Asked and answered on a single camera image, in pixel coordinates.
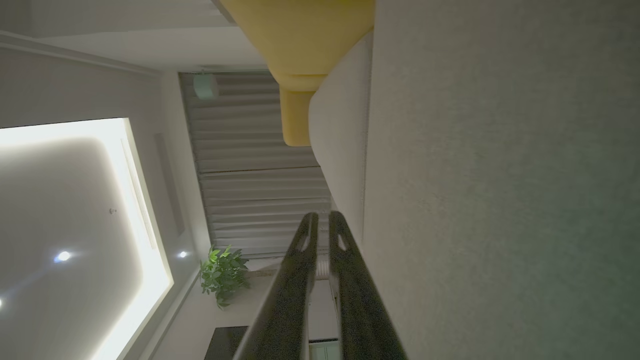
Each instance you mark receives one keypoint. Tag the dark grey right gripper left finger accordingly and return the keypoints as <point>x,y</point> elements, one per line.
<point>285,310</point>

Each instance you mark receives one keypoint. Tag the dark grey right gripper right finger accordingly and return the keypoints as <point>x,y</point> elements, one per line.
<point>357,310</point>

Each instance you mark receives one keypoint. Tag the grey and green media cabinet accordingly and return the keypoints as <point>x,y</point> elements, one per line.
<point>325,351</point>

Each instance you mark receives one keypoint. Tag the white ribbed plant pot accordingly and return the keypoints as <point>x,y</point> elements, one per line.
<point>323,270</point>

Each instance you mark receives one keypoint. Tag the tall green houseplant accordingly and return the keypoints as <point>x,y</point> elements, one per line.
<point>222,275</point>

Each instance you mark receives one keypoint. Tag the round ceiling spotlight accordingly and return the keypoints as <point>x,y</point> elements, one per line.
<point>182,254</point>
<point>63,256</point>

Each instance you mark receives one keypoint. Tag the grey pleated curtain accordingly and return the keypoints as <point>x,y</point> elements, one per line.
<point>240,175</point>

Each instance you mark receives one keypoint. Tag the long grey sofa seat cushion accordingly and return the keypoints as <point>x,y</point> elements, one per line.
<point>340,135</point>

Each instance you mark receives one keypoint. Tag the large grey sofa chaise cushion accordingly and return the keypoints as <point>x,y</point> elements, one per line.
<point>500,190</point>

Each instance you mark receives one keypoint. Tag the yellow sofa end cushion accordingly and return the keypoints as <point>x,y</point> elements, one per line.
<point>296,117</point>

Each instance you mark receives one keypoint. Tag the large yellow sofa back cushion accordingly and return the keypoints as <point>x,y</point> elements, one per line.
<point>300,35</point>

